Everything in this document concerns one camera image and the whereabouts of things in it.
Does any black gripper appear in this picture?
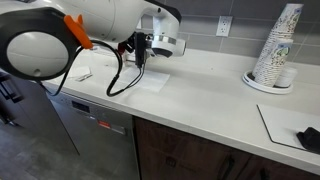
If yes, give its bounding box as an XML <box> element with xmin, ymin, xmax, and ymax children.
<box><xmin>124</xmin><ymin>33</ymin><xmax>137</xmax><ymax>63</ymax></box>

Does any large white tissue sheet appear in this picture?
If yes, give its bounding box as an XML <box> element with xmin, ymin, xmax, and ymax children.
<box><xmin>109</xmin><ymin>64</ymin><xmax>171</xmax><ymax>94</ymax></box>

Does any small white tissue sheet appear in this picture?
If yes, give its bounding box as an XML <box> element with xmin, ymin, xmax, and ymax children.
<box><xmin>68</xmin><ymin>65</ymin><xmax>93</xmax><ymax>79</ymax></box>

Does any stainless steel dishwasher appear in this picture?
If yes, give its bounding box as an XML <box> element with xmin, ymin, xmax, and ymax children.
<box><xmin>44</xmin><ymin>88</ymin><xmax>141</xmax><ymax>180</ymax></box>

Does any dark wood cabinet door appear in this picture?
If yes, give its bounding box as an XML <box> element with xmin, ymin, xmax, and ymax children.
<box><xmin>233</xmin><ymin>146</ymin><xmax>320</xmax><ymax>180</ymax></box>
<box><xmin>133</xmin><ymin>115</ymin><xmax>241</xmax><ymax>180</ymax></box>

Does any dark wood sink cabinet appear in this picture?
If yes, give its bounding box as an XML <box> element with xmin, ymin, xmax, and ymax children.
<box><xmin>0</xmin><ymin>69</ymin><xmax>79</xmax><ymax>158</ymax></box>

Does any white round tray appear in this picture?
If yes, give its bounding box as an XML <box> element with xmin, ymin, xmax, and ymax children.
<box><xmin>242</xmin><ymin>69</ymin><xmax>294</xmax><ymax>96</ymax></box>

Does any short patterned paper cup stack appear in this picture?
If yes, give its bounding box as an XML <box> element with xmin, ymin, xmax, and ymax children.
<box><xmin>259</xmin><ymin>37</ymin><xmax>295</xmax><ymax>88</ymax></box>

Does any tall patterned paper cup stack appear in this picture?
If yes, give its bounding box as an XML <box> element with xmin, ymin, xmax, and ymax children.
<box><xmin>252</xmin><ymin>3</ymin><xmax>305</xmax><ymax>79</ymax></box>

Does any white lid stack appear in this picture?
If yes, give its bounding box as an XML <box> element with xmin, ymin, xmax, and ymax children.
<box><xmin>274</xmin><ymin>66</ymin><xmax>299</xmax><ymax>89</ymax></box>

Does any white flat mat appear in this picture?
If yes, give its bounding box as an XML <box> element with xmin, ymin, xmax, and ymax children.
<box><xmin>256</xmin><ymin>103</ymin><xmax>320</xmax><ymax>155</ymax></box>

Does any small black block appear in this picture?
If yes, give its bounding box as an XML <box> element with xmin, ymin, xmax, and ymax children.
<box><xmin>296</xmin><ymin>126</ymin><xmax>320</xmax><ymax>154</ymax></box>

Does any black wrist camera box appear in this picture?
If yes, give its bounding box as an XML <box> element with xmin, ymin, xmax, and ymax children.
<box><xmin>134</xmin><ymin>31</ymin><xmax>148</xmax><ymax>69</ymax></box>

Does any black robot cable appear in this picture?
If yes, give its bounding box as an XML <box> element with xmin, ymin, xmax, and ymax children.
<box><xmin>39</xmin><ymin>39</ymin><xmax>148</xmax><ymax>98</ymax></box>

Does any orange cable clip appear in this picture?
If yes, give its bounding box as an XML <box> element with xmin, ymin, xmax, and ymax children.
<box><xmin>63</xmin><ymin>13</ymin><xmax>94</xmax><ymax>50</ymax></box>

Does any white wall outlet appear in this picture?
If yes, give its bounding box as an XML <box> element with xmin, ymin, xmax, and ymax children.
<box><xmin>215</xmin><ymin>15</ymin><xmax>234</xmax><ymax>38</ymax></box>

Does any black cabinet handle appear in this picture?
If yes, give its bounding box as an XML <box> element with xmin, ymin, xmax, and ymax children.
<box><xmin>218</xmin><ymin>154</ymin><xmax>236</xmax><ymax>180</ymax></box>
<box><xmin>0</xmin><ymin>74</ymin><xmax>24</xmax><ymax>104</ymax></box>

